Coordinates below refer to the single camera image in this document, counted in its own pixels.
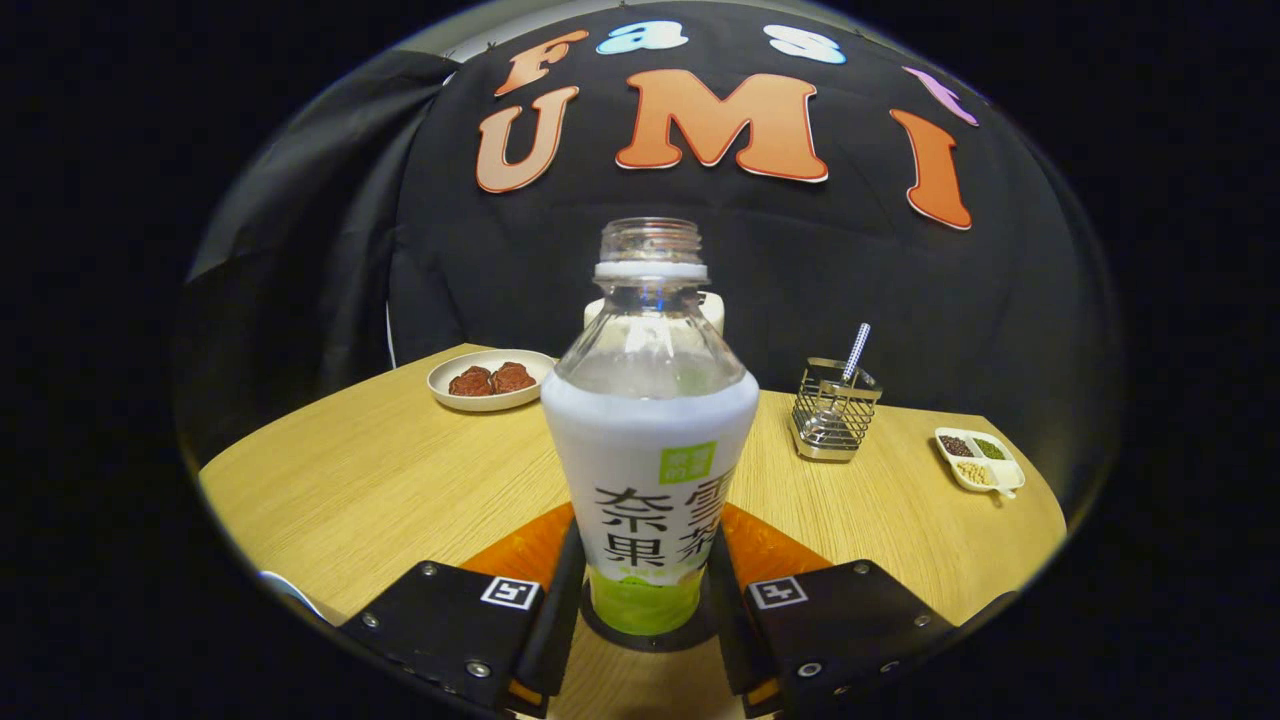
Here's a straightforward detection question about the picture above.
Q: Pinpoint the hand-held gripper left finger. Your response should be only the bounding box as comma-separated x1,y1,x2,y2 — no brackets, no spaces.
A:
340,502,587,719

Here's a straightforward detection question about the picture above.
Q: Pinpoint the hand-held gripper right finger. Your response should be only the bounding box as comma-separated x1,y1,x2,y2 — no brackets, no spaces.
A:
708,502,967,719

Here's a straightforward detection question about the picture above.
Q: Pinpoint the white cup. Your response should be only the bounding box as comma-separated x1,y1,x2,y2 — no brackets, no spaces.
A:
258,570,348,627

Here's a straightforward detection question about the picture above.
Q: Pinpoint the dark round coaster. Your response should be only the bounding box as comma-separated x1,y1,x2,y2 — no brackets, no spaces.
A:
578,575,723,654

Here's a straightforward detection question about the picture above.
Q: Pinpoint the clear juice bottle white label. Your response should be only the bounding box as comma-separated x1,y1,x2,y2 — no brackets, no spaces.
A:
540,217,761,637

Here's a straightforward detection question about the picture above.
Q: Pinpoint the wooden table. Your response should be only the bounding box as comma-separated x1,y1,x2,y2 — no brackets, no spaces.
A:
198,343,1068,720

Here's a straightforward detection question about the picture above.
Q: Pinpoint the white divided dish with grains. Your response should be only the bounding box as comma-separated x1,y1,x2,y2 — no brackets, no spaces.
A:
934,427,1027,497

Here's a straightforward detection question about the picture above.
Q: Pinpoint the white round plate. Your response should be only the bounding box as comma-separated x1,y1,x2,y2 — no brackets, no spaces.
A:
427,348,557,413

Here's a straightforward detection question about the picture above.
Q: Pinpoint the white toaster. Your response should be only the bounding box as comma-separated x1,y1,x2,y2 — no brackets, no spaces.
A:
584,291,726,336

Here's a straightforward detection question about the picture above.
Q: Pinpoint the metal wire holder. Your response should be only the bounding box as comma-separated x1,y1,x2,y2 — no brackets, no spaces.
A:
787,357,884,463

